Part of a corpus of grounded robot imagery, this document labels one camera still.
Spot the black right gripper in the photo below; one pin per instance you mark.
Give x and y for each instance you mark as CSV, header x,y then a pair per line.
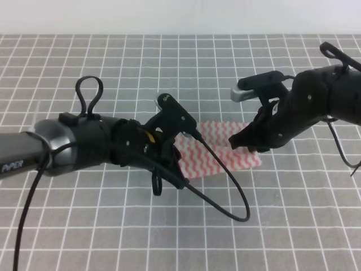
x,y
276,124

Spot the pink white wavy towel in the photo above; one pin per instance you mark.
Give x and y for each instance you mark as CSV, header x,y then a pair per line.
x,y
196,161

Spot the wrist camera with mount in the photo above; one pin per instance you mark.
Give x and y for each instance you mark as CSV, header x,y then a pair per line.
x,y
264,86
172,118

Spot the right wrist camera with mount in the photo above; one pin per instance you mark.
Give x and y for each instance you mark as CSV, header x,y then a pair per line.
x,y
264,86

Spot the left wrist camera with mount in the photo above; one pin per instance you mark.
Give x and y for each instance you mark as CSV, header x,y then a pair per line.
x,y
172,118

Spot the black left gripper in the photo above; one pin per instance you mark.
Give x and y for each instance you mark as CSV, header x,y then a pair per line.
x,y
135,146

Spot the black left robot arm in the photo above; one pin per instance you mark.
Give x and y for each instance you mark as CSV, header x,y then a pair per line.
x,y
71,143

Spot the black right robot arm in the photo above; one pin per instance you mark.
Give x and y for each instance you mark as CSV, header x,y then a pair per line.
x,y
315,94

